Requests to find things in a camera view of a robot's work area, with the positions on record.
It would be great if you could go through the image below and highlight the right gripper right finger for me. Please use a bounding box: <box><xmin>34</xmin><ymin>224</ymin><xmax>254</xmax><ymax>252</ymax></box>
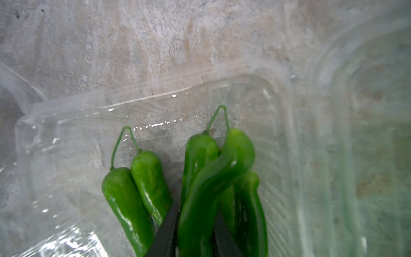
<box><xmin>213</xmin><ymin>212</ymin><xmax>243</xmax><ymax>257</ymax></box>

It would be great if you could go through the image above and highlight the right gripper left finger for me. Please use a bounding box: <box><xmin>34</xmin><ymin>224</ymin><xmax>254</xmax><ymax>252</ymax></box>
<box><xmin>145</xmin><ymin>202</ymin><xmax>179</xmax><ymax>257</ymax></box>

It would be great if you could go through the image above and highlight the clear pepper container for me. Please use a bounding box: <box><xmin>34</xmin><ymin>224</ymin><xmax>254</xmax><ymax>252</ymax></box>
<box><xmin>1</xmin><ymin>54</ymin><xmax>411</xmax><ymax>257</ymax></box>

